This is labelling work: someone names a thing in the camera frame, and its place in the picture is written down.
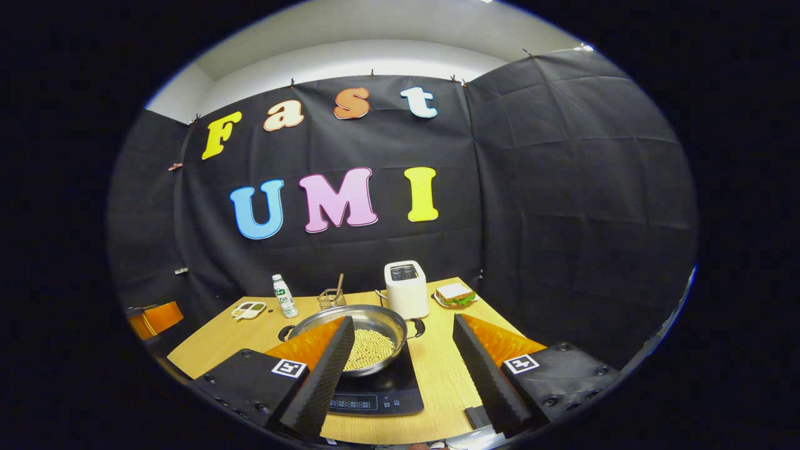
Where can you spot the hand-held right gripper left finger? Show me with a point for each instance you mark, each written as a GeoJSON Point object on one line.
{"type": "Point", "coordinates": [325, 381]}

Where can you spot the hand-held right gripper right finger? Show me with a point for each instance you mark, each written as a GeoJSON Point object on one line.
{"type": "Point", "coordinates": [490, 381]}

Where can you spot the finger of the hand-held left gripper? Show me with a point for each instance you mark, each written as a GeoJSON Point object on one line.
{"type": "Point", "coordinates": [156, 319]}

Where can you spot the black induction cooktop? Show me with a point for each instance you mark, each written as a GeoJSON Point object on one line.
{"type": "Point", "coordinates": [390, 395]}

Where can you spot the pile of soybeans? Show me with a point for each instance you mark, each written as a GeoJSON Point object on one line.
{"type": "Point", "coordinates": [372, 350]}

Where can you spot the white bottle with green label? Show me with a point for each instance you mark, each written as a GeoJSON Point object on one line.
{"type": "Point", "coordinates": [285, 299]}

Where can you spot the white divided dish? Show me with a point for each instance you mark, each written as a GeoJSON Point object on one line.
{"type": "Point", "coordinates": [249, 310]}

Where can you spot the sandwich with lettuce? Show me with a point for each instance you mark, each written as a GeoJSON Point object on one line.
{"type": "Point", "coordinates": [455, 294]}

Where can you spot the white toaster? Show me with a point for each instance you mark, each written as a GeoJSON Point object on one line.
{"type": "Point", "coordinates": [407, 300]}

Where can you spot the black backdrop cloth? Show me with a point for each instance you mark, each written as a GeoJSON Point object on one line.
{"type": "Point", "coordinates": [562, 200]}

